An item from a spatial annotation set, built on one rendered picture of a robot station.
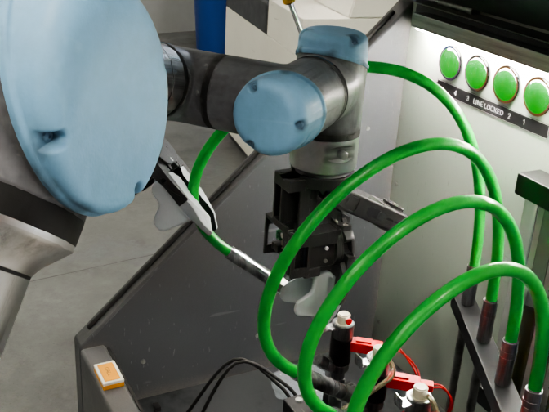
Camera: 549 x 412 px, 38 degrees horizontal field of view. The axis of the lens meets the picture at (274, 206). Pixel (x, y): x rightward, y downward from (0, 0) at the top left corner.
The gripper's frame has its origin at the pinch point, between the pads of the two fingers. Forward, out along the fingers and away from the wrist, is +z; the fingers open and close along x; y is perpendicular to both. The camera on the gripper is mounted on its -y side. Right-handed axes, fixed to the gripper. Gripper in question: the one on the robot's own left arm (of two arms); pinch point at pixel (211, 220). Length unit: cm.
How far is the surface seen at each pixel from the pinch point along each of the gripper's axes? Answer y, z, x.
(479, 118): -34.2, 12.4, -20.7
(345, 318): -6.3, 19.7, 1.6
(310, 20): -11, -38, -268
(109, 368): 27.8, 7.9, -7.1
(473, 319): -17.7, 31.7, -7.4
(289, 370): -1.0, 17.9, 15.0
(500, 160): -33.0, 18.4, -17.3
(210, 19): 70, -125, -588
